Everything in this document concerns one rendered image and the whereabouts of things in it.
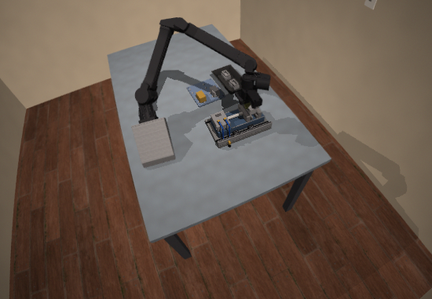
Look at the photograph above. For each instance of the yellow brass block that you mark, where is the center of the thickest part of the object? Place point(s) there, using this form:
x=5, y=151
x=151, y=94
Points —
x=201, y=96

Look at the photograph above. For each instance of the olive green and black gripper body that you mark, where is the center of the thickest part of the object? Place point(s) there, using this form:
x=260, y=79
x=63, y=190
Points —
x=241, y=101

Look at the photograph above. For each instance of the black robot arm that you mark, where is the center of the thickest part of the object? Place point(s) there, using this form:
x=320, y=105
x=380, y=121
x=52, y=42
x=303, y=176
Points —
x=144, y=94

